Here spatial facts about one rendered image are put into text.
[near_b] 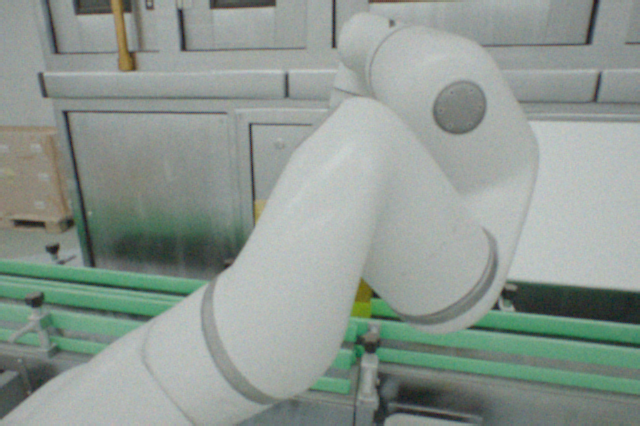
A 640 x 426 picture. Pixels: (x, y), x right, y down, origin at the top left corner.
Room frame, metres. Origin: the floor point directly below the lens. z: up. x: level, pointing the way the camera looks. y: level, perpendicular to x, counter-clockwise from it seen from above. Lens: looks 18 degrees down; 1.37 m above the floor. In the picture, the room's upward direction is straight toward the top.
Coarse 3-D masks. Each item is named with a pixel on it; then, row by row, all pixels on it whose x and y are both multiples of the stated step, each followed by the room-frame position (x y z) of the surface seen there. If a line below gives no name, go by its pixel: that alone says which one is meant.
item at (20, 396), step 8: (0, 376) 0.63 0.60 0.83; (8, 376) 0.63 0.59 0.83; (16, 376) 0.63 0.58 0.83; (0, 384) 0.61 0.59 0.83; (8, 384) 0.61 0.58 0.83; (16, 384) 0.63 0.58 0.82; (0, 392) 0.60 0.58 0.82; (8, 392) 0.61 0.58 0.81; (16, 392) 0.62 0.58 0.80; (24, 392) 0.64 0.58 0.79; (0, 400) 0.59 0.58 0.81; (8, 400) 0.61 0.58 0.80; (16, 400) 0.62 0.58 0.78; (24, 400) 0.63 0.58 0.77; (0, 408) 0.59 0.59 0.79; (8, 408) 0.60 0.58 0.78; (0, 416) 0.59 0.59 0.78
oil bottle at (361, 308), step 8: (360, 280) 0.64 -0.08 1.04; (360, 288) 0.64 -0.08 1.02; (368, 288) 0.63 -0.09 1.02; (360, 296) 0.64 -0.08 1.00; (368, 296) 0.64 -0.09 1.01; (360, 304) 0.64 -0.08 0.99; (368, 304) 0.64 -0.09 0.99; (352, 312) 0.64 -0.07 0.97; (360, 312) 0.64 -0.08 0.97; (368, 312) 0.64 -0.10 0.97
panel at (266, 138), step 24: (240, 120) 0.83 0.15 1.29; (264, 120) 0.82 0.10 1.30; (288, 120) 0.81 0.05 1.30; (312, 120) 0.80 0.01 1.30; (528, 120) 0.73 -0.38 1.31; (552, 120) 0.72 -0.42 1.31; (576, 120) 0.71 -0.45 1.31; (600, 120) 0.70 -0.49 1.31; (624, 120) 0.69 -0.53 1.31; (240, 144) 0.84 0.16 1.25; (264, 144) 0.83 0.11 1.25; (288, 144) 0.82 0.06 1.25; (240, 168) 0.84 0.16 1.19; (264, 168) 0.83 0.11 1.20; (240, 192) 0.84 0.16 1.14; (264, 192) 0.83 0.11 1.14; (576, 288) 0.70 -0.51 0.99; (600, 288) 0.69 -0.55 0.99; (624, 288) 0.68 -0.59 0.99
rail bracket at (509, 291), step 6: (504, 288) 0.66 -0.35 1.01; (510, 288) 0.65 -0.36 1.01; (516, 288) 0.66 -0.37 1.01; (504, 294) 0.65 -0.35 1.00; (510, 294) 0.65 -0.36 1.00; (516, 294) 0.66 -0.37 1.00; (498, 300) 0.70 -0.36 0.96; (504, 300) 0.66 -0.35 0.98; (510, 300) 0.65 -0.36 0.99; (498, 306) 0.67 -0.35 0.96; (504, 306) 0.66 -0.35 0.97; (510, 306) 0.65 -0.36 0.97
